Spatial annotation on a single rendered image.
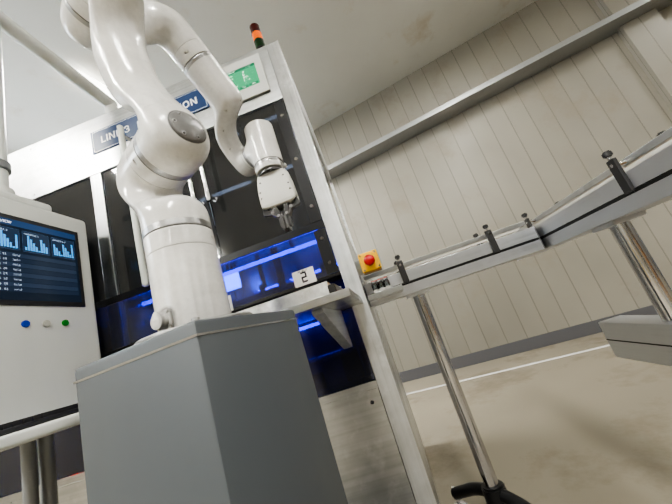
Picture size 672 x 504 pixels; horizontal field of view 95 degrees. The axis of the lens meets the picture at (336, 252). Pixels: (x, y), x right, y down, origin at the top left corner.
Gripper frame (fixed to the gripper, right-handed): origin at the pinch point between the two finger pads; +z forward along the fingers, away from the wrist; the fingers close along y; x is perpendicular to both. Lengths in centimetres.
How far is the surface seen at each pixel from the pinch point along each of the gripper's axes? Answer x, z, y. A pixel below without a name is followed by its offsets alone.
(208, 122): -35, -72, 29
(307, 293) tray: 2.5, 20.2, -0.6
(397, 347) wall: -324, 71, -16
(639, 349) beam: -32, 64, -84
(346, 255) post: -34.7, 6.0, -10.6
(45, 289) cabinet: -11, -12, 88
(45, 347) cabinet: -10, 7, 89
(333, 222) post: -34.7, -7.9, -9.9
